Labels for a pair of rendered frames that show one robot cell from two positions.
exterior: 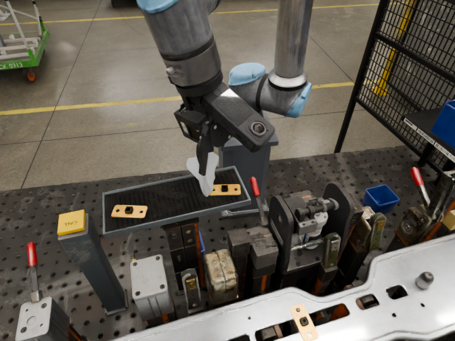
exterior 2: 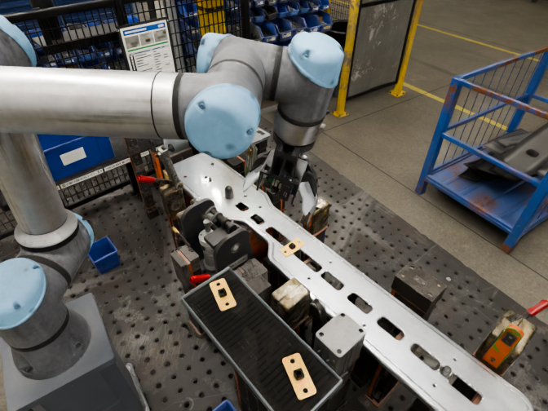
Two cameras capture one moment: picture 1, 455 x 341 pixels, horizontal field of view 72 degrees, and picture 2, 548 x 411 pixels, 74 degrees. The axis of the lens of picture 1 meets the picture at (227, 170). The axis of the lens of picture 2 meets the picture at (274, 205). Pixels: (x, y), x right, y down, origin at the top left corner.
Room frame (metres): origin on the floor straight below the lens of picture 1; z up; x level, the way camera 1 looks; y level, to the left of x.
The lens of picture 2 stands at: (0.67, 0.51, 1.87)
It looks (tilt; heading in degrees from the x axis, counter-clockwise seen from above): 41 degrees down; 245
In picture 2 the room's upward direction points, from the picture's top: straight up
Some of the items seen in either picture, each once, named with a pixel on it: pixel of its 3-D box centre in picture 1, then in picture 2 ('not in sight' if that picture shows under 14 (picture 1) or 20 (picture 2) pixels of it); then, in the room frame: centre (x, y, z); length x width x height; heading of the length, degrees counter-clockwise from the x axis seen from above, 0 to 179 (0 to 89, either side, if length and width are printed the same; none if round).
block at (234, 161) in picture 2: not in sight; (239, 184); (0.27, -0.75, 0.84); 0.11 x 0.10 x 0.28; 17
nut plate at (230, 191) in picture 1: (224, 189); (222, 293); (0.58, 0.01, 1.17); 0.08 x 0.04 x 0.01; 92
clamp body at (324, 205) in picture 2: not in sight; (313, 238); (0.14, -0.29, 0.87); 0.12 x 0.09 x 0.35; 17
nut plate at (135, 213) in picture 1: (128, 210); (298, 374); (0.50, 0.25, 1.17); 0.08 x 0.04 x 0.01; 87
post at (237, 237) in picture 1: (237, 274); (260, 324); (0.47, -0.03, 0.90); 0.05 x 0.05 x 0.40; 17
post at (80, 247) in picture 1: (98, 270); not in sight; (0.47, 0.38, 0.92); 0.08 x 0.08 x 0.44; 17
